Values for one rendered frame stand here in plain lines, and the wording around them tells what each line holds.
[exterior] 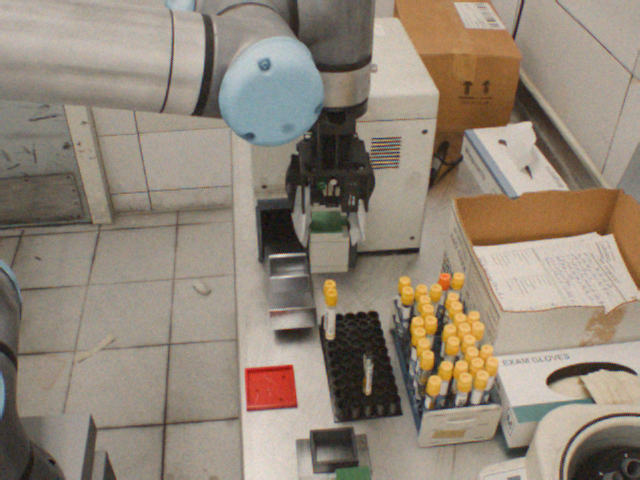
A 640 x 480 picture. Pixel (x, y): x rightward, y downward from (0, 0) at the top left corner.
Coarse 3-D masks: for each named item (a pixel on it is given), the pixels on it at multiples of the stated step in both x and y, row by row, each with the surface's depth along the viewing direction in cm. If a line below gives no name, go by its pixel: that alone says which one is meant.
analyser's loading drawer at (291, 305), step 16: (272, 240) 110; (288, 240) 110; (272, 256) 103; (288, 256) 103; (304, 256) 103; (272, 272) 104; (288, 272) 104; (304, 272) 103; (272, 288) 100; (288, 288) 101; (304, 288) 101; (272, 304) 99; (288, 304) 99; (304, 304) 99; (272, 320) 97; (288, 320) 97; (304, 320) 97
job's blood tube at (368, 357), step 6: (366, 354) 85; (372, 354) 84; (366, 360) 84; (372, 360) 84; (366, 366) 85; (372, 366) 85; (366, 372) 85; (372, 372) 86; (366, 378) 86; (372, 378) 87; (366, 384) 87; (366, 390) 88
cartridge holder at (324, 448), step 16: (320, 432) 83; (336, 432) 83; (352, 432) 83; (304, 448) 83; (320, 448) 83; (336, 448) 83; (352, 448) 82; (368, 448) 83; (304, 464) 82; (320, 464) 79; (336, 464) 80; (352, 464) 80; (368, 464) 82
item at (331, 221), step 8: (312, 216) 83; (320, 216) 83; (328, 216) 83; (336, 216) 83; (344, 216) 83; (312, 224) 81; (320, 224) 81; (328, 224) 81; (336, 224) 81; (344, 224) 82; (312, 232) 80; (320, 232) 81; (328, 232) 81; (336, 232) 81
